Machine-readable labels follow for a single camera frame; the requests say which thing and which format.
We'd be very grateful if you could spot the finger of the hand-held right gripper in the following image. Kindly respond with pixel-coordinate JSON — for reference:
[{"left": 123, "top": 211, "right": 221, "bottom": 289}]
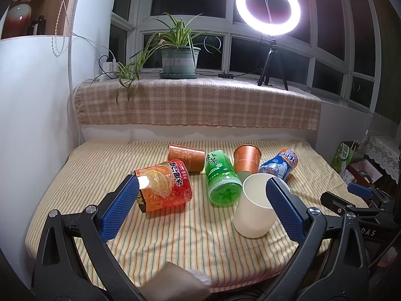
[
  {"left": 320, "top": 191, "right": 385, "bottom": 217},
  {"left": 346, "top": 182, "right": 390, "bottom": 208}
]

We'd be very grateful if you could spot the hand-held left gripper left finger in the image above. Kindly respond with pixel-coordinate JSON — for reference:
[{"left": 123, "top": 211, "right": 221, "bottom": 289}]
[{"left": 31, "top": 173, "right": 148, "bottom": 301}]

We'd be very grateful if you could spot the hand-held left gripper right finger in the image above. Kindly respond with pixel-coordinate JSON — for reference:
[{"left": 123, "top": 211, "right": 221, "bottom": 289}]
[{"left": 258, "top": 176, "right": 372, "bottom": 301}]

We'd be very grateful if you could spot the white cup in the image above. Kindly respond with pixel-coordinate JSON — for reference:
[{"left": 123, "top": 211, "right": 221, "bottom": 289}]
[{"left": 233, "top": 173, "right": 291, "bottom": 238}]

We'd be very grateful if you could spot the brown patterned paper cup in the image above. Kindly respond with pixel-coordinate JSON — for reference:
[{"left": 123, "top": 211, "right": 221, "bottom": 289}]
[
  {"left": 233, "top": 144, "right": 262, "bottom": 175},
  {"left": 167, "top": 143, "right": 205, "bottom": 173}
]

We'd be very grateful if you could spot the cardboard box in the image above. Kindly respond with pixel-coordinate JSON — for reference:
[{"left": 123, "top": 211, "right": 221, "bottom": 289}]
[{"left": 341, "top": 159, "right": 383, "bottom": 189}]

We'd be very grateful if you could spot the green paper bag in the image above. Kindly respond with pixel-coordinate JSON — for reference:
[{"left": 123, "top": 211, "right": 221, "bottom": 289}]
[{"left": 331, "top": 141, "right": 356, "bottom": 177}]

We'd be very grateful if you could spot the blue drink bottle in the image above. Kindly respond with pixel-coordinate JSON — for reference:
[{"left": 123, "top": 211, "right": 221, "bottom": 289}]
[{"left": 258, "top": 149, "right": 298, "bottom": 183}]

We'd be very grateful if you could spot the white lace cloth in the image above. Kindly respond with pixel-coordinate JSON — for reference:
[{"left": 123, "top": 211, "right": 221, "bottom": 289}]
[{"left": 363, "top": 135, "right": 401, "bottom": 176}]

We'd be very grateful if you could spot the red orange drink bottle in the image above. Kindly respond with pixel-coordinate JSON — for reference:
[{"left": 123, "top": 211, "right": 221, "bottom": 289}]
[{"left": 130, "top": 159, "right": 192, "bottom": 214}]

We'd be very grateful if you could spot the green tea bottle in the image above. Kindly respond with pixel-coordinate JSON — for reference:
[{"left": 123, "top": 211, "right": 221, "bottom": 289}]
[{"left": 205, "top": 150, "right": 244, "bottom": 207}]

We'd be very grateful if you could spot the striped yellow cloth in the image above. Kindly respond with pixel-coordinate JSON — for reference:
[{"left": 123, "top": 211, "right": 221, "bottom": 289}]
[{"left": 25, "top": 139, "right": 369, "bottom": 291}]

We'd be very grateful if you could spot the brown cloth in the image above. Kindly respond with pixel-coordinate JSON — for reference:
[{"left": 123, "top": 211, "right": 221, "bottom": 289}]
[{"left": 137, "top": 261, "right": 212, "bottom": 301}]

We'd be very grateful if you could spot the plaid beige cloth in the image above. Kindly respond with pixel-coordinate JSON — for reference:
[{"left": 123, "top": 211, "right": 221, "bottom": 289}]
[{"left": 73, "top": 77, "right": 323, "bottom": 131}]

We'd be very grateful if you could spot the green pot saucer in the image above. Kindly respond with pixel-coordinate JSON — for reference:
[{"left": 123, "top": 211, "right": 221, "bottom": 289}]
[{"left": 158, "top": 71, "right": 200, "bottom": 80}]

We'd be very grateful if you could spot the black tripod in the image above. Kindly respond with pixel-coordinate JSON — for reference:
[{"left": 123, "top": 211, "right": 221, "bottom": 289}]
[{"left": 257, "top": 39, "right": 289, "bottom": 91}]

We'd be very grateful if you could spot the green plant pot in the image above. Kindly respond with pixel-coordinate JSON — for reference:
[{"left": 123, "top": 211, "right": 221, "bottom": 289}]
[{"left": 161, "top": 46, "right": 201, "bottom": 75}]

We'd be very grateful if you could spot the spider plant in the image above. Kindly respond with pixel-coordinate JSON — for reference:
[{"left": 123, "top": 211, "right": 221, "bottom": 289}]
[{"left": 90, "top": 13, "right": 221, "bottom": 105}]

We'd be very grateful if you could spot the red ceramic vase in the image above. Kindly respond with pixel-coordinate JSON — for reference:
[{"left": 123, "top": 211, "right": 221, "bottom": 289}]
[{"left": 3, "top": 0, "right": 36, "bottom": 39}]

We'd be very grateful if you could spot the white hanging cord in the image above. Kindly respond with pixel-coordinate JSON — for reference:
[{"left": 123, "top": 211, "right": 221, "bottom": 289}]
[{"left": 51, "top": 0, "right": 82, "bottom": 57}]

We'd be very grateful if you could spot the white window frame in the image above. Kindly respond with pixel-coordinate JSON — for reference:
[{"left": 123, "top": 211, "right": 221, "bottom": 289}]
[{"left": 110, "top": 0, "right": 381, "bottom": 114}]

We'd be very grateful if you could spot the ring light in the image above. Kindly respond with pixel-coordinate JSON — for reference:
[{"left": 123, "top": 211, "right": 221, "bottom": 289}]
[{"left": 235, "top": 0, "right": 302, "bottom": 36}]

